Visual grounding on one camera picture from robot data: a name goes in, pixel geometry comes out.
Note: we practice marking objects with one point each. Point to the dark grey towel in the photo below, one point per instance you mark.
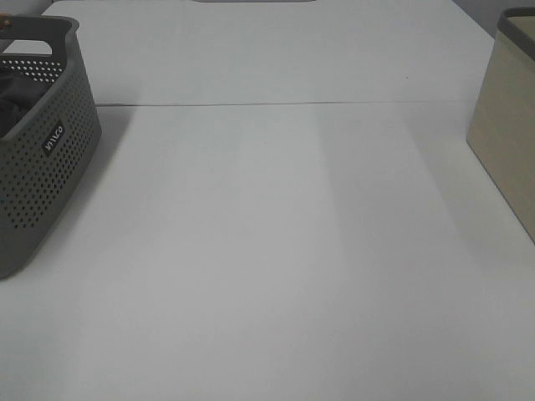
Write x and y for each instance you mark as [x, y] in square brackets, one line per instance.
[18, 95]

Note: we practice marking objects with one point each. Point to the grey perforated plastic basket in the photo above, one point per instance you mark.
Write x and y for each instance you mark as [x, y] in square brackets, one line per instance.
[44, 156]

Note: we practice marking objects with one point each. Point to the beige fabric storage box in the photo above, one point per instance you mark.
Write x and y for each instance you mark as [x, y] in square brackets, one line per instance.
[501, 133]

